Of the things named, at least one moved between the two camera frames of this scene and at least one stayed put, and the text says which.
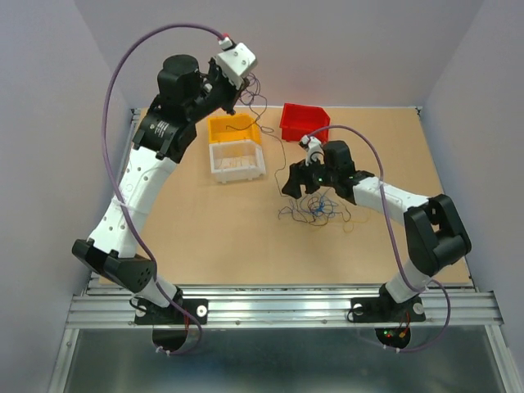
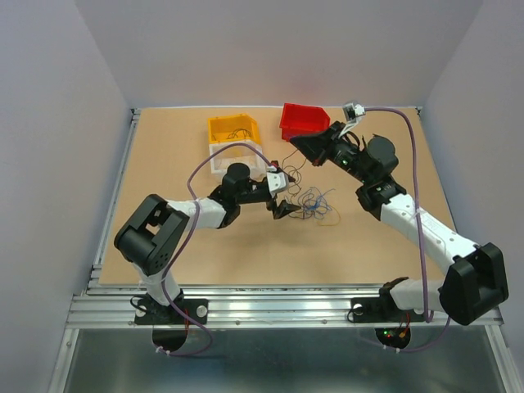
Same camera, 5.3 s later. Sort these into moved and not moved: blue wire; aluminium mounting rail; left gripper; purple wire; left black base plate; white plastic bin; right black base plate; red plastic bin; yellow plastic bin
Moved: purple wire; blue wire; left gripper
Not moved: red plastic bin; aluminium mounting rail; right black base plate; left black base plate; white plastic bin; yellow plastic bin
